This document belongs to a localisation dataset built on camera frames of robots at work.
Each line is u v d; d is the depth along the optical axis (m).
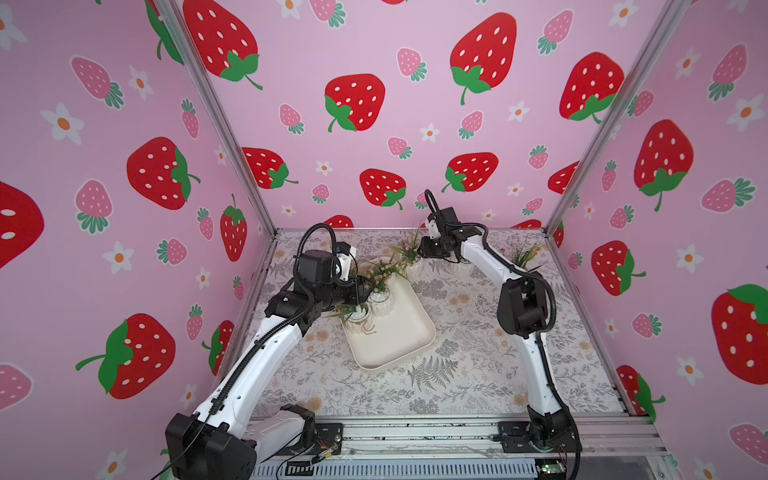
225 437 0.37
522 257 0.96
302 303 0.52
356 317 0.89
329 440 0.73
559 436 0.67
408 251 0.98
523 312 0.61
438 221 0.86
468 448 0.73
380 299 0.94
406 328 0.93
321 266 0.58
